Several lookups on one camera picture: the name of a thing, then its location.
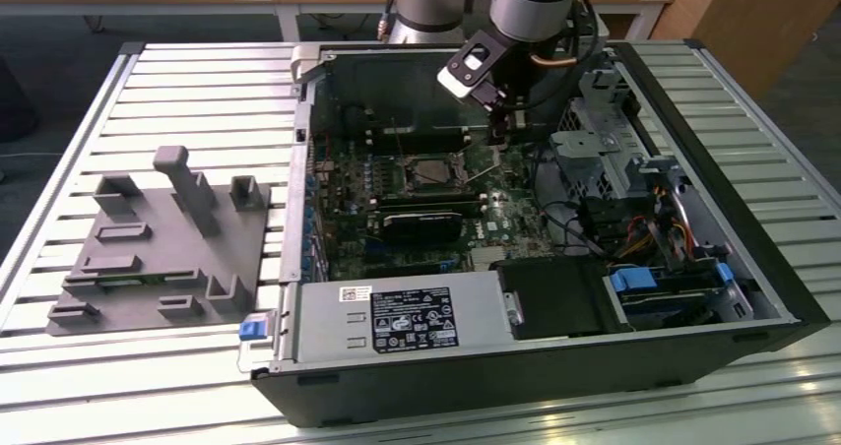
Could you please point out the CPU socket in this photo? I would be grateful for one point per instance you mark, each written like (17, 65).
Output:
(407, 175)

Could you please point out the black plastic shroud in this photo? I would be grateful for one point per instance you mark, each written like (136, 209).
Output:
(559, 297)

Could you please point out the small blue clip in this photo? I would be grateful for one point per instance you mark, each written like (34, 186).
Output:
(724, 273)

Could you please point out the silver drive cage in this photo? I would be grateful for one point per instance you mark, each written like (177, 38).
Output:
(585, 154)

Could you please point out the metal locking lever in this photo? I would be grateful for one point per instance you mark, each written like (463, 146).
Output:
(483, 173)

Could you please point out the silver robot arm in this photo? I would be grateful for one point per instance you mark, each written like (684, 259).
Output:
(532, 2)

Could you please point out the grey parts rack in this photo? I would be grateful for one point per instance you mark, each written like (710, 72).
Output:
(165, 248)

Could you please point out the black graphics card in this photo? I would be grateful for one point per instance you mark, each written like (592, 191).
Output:
(421, 229)

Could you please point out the silver power supply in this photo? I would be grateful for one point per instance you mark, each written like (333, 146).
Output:
(329, 317)

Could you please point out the green motherboard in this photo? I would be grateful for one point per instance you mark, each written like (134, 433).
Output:
(513, 218)

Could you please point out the brown wooden cabinet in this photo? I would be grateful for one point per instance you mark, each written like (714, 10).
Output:
(756, 21)

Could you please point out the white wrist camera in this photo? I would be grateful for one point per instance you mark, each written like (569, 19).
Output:
(460, 78)

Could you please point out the silver CPU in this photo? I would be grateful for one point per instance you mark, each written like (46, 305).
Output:
(435, 171)

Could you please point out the blue disk carrier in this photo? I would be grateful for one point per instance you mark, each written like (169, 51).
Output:
(635, 280)

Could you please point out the small silver heatsink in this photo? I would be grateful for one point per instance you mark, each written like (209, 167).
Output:
(489, 259)

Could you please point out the RAM stick with silver label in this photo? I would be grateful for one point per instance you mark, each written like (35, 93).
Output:
(421, 131)

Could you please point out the black PC case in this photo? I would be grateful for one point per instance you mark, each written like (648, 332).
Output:
(460, 391)

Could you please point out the blue case latch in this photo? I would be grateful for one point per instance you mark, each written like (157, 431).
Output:
(256, 329)

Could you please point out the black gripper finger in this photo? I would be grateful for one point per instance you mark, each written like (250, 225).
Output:
(501, 125)
(520, 120)

